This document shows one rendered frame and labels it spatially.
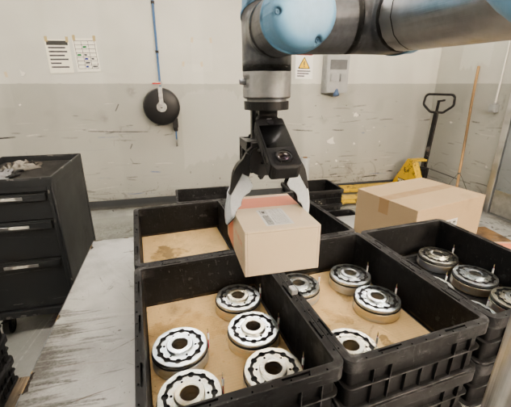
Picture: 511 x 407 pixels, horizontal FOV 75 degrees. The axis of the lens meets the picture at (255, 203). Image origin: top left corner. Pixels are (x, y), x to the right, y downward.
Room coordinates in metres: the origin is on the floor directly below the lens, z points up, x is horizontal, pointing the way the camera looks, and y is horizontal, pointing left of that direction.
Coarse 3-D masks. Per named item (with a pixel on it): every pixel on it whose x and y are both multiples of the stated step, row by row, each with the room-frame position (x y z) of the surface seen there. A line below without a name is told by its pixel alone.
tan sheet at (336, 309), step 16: (320, 288) 0.73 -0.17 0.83; (320, 304) 0.66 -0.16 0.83; (336, 304) 0.66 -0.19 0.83; (352, 304) 0.66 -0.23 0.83; (336, 320) 0.61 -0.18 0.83; (352, 320) 0.61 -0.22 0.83; (400, 320) 0.61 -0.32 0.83; (384, 336) 0.56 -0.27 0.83; (400, 336) 0.56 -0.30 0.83; (416, 336) 0.56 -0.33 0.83
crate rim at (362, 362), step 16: (320, 240) 0.80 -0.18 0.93; (368, 240) 0.80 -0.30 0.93; (416, 272) 0.64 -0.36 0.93; (304, 304) 0.53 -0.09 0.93; (464, 304) 0.53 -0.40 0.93; (320, 320) 0.48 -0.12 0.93; (480, 320) 0.48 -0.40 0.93; (432, 336) 0.44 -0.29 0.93; (448, 336) 0.45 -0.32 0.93; (464, 336) 0.46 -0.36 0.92; (368, 352) 0.41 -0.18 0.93; (384, 352) 0.41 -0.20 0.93; (400, 352) 0.41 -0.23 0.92; (416, 352) 0.42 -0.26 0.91; (352, 368) 0.39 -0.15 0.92; (368, 368) 0.39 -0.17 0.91
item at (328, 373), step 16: (208, 256) 0.71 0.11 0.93; (224, 256) 0.72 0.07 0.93; (304, 320) 0.48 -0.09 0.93; (144, 336) 0.45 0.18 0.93; (320, 336) 0.45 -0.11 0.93; (144, 352) 0.41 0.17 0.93; (336, 352) 0.41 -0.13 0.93; (144, 368) 0.38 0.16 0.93; (320, 368) 0.38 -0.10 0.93; (336, 368) 0.38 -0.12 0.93; (144, 384) 0.35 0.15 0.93; (256, 384) 0.35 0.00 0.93; (272, 384) 0.35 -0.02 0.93; (288, 384) 0.35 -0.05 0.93; (304, 384) 0.36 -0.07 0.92; (320, 384) 0.37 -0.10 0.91; (144, 400) 0.33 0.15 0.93; (208, 400) 0.33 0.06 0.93; (224, 400) 0.33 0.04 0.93; (240, 400) 0.33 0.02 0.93; (256, 400) 0.33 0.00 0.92; (272, 400) 0.34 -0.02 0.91
